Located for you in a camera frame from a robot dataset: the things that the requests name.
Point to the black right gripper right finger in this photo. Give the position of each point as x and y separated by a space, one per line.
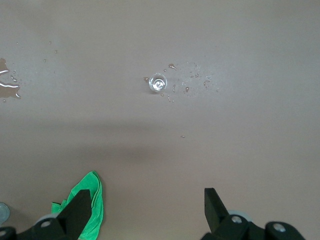
217 212

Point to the clear glass beaker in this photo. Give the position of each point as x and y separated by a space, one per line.
158 83

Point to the glass shaker with olive sleeve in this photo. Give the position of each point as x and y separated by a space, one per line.
3 212

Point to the green microfiber cloth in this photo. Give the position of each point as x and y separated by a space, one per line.
96 200

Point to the large brown liquid puddle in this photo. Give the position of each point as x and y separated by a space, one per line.
7 85

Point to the brown table mat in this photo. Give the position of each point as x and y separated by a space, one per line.
160 125

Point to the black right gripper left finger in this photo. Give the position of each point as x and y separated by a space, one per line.
75 215

